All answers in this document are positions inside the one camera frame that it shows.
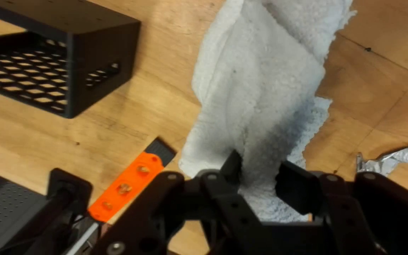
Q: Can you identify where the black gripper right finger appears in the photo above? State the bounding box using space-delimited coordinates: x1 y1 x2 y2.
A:
274 162 384 255

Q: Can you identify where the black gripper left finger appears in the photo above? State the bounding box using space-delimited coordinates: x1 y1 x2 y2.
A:
192 152 277 255

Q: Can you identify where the white cloth towel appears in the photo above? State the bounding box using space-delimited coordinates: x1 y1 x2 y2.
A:
178 0 354 223

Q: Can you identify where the black perforated box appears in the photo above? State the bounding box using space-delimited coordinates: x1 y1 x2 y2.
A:
0 0 140 119

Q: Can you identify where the crumpled foil near marker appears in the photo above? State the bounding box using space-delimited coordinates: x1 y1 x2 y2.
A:
355 146 408 176

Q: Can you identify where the orange power strip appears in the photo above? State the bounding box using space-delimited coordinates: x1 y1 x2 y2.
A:
87 138 175 223

